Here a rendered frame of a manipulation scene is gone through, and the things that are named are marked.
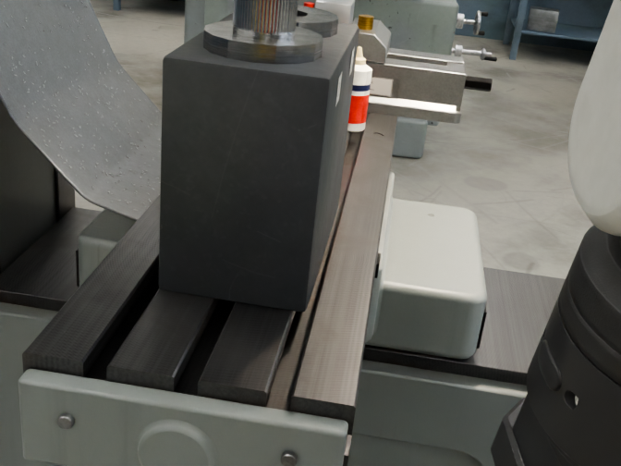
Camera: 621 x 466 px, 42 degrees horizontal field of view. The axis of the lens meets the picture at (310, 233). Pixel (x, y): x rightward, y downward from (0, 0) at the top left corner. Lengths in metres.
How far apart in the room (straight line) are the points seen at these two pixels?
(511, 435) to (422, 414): 0.61
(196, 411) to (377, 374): 0.47
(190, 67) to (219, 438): 0.25
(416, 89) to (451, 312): 0.38
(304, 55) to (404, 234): 0.51
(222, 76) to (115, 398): 0.23
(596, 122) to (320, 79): 0.32
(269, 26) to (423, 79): 0.61
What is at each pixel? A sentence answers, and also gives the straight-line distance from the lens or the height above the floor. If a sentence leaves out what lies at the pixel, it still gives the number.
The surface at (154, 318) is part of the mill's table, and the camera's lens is 0.61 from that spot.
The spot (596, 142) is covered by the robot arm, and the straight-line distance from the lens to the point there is 0.27.
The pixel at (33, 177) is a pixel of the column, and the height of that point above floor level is 0.83.
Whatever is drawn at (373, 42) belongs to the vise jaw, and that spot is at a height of 1.04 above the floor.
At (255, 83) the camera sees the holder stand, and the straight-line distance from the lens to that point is 0.57.
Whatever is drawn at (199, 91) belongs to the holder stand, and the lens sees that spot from 0.58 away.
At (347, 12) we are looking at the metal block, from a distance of 1.20.
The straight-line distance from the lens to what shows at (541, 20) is 6.84.
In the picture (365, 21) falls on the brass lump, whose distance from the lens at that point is 1.19.
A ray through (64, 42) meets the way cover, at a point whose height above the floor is 1.02.
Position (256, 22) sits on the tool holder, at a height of 1.15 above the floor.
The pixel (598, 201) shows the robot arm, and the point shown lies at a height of 1.18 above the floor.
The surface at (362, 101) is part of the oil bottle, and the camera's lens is 1.07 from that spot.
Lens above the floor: 1.26
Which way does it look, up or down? 25 degrees down
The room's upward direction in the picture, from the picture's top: 6 degrees clockwise
